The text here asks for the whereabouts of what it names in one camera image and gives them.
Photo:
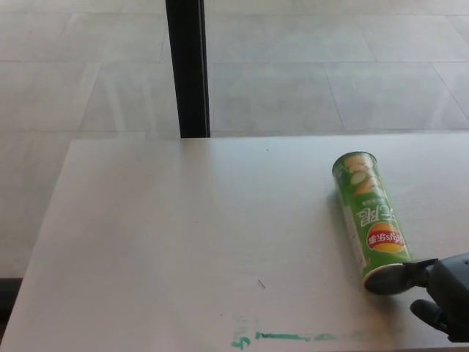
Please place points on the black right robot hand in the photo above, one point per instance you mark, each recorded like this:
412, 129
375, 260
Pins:
445, 289

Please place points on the green chips can container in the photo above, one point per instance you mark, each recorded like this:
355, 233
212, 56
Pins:
372, 212

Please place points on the black vertical window frame post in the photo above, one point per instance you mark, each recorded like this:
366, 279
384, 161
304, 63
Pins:
187, 66

